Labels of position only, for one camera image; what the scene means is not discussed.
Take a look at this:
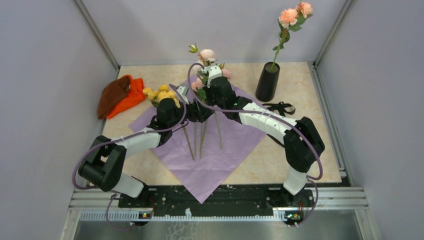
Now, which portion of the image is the purple wrapping paper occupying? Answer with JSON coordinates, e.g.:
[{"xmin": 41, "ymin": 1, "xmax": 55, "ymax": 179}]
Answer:
[{"xmin": 123, "ymin": 112, "xmax": 266, "ymax": 203}]

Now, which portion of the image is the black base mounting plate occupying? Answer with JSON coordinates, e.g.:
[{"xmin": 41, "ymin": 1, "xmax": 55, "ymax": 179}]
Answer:
[{"xmin": 117, "ymin": 183, "xmax": 315, "ymax": 209}]

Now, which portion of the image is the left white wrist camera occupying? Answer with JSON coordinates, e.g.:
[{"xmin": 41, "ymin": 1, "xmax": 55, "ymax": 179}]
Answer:
[{"xmin": 176, "ymin": 84, "xmax": 190, "ymax": 105}]

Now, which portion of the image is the right aluminium frame post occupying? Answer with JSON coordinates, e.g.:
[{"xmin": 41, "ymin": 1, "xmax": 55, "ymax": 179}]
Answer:
[{"xmin": 313, "ymin": 0, "xmax": 357, "ymax": 69}]

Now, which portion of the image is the aluminium corner frame post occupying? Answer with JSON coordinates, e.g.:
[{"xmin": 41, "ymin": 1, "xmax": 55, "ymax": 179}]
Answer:
[{"xmin": 72, "ymin": 0, "xmax": 121, "ymax": 72}]

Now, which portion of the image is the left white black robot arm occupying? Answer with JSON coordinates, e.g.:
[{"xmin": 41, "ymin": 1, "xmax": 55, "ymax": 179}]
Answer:
[{"xmin": 77, "ymin": 98, "xmax": 213, "ymax": 207}]

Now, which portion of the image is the black ribbon with gold lettering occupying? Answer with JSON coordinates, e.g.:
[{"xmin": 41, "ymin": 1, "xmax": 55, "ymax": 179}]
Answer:
[{"xmin": 263, "ymin": 101, "xmax": 296, "ymax": 117}]

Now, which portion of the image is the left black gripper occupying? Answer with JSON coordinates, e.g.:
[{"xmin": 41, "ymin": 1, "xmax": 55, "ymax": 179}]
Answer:
[{"xmin": 168, "ymin": 95, "xmax": 215, "ymax": 129}]

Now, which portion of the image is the black vase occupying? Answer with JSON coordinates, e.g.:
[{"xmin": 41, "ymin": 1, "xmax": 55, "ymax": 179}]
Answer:
[{"xmin": 255, "ymin": 62, "xmax": 280, "ymax": 102}]

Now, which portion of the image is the peach flower stem in vase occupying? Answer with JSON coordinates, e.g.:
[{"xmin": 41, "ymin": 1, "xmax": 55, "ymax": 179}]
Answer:
[{"xmin": 267, "ymin": 0, "xmax": 314, "ymax": 73}]

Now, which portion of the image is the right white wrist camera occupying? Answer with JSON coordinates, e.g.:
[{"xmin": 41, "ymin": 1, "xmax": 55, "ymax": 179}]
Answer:
[{"xmin": 203, "ymin": 65, "xmax": 223, "ymax": 88}]

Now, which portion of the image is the yellow rose bunch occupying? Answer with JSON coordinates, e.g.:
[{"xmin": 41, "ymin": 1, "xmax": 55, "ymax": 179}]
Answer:
[{"xmin": 142, "ymin": 84, "xmax": 181, "ymax": 108}]

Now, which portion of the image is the orange cloth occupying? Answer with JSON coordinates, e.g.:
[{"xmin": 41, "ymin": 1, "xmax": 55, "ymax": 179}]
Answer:
[{"xmin": 106, "ymin": 74, "xmax": 146, "ymax": 119}]

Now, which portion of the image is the brown cloth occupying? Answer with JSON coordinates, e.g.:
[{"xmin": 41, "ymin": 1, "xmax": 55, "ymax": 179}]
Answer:
[{"xmin": 97, "ymin": 76, "xmax": 131, "ymax": 120}]

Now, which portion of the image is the pink and white flower bunch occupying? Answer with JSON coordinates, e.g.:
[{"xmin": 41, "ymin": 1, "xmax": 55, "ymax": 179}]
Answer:
[{"xmin": 187, "ymin": 62, "xmax": 225, "ymax": 158}]

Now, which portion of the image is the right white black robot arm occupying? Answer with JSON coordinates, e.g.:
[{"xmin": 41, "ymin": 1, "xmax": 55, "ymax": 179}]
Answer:
[{"xmin": 204, "ymin": 76, "xmax": 325, "ymax": 206}]

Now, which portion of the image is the aluminium front rail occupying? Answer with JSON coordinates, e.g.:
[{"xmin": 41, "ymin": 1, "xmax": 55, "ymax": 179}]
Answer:
[{"xmin": 69, "ymin": 185, "xmax": 369, "ymax": 222}]

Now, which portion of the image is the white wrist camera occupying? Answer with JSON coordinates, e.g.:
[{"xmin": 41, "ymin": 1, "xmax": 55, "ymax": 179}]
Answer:
[
  {"xmin": 203, "ymin": 65, "xmax": 223, "ymax": 88},
  {"xmin": 176, "ymin": 84, "xmax": 190, "ymax": 105}
]

